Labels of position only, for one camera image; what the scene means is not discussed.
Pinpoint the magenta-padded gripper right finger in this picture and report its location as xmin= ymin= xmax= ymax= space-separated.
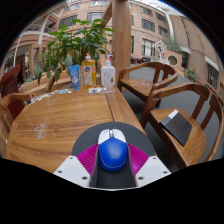
xmin=126 ymin=143 xmax=172 ymax=188

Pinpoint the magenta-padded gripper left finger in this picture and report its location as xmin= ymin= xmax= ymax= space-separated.
xmin=53 ymin=143 xmax=100 ymax=188

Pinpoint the blue and white computer mouse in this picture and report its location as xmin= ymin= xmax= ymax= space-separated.
xmin=97 ymin=128 xmax=129 ymax=173

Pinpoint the black round mouse pad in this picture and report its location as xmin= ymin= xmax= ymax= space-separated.
xmin=71 ymin=121 xmax=156 ymax=189

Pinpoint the black book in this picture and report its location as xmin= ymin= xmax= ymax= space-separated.
xmin=159 ymin=109 xmax=193 ymax=147

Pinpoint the small white packet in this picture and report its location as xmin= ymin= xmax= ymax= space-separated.
xmin=87 ymin=86 xmax=104 ymax=95

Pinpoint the blue tube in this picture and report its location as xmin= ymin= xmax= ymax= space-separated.
xmin=67 ymin=63 xmax=81 ymax=92

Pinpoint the yellow liquid bottle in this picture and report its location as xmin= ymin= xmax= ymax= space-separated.
xmin=80 ymin=53 xmax=97 ymax=89

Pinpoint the white pump bottle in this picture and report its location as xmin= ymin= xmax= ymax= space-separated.
xmin=100 ymin=54 xmax=117 ymax=88

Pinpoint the yellow flowering plant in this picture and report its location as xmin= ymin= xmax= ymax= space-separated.
xmin=186 ymin=67 xmax=198 ymax=83

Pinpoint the dark red wooden lectern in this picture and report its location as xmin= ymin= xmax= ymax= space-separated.
xmin=0 ymin=63 xmax=23 ymax=98

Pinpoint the white statue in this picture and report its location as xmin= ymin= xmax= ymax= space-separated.
xmin=154 ymin=40 xmax=168 ymax=61

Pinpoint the green potted plant, white pot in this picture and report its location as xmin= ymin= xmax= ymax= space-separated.
xmin=37 ymin=18 xmax=115 ymax=86

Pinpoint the wooden pillar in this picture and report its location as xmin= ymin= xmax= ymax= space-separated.
xmin=110 ymin=0 xmax=132 ymax=83

